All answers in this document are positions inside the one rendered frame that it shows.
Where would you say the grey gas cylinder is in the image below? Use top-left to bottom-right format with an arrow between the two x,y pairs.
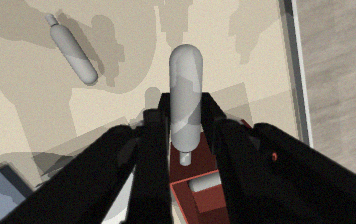
169,44 -> 203,166
45,14 -> 98,84
189,171 -> 221,192

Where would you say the red open box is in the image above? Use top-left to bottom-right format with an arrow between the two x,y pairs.
169,132 -> 230,224

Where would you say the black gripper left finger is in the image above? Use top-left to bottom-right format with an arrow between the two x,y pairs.
0,93 -> 174,224

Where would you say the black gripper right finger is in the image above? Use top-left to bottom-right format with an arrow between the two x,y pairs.
201,92 -> 356,224

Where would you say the blue-grey open tray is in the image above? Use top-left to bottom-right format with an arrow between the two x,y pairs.
0,166 -> 34,219

